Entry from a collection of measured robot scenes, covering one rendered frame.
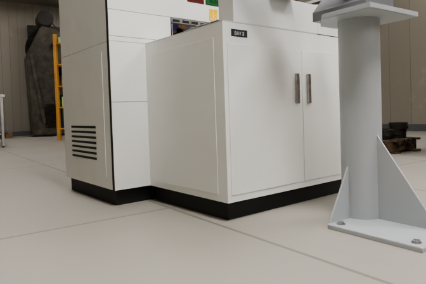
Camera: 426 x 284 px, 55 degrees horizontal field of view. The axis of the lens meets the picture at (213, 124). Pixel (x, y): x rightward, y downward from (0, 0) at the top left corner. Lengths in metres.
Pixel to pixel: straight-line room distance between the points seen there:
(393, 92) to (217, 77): 6.79
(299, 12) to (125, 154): 1.09
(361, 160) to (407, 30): 6.67
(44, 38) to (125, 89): 8.89
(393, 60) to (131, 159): 6.77
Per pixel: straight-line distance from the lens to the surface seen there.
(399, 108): 8.26
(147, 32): 2.22
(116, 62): 2.11
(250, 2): 1.82
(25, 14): 12.21
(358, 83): 1.69
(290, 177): 1.94
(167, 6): 2.32
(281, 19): 1.95
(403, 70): 8.23
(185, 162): 1.90
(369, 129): 1.70
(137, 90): 2.15
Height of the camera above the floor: 0.45
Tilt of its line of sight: 2 degrees down
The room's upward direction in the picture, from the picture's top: 2 degrees counter-clockwise
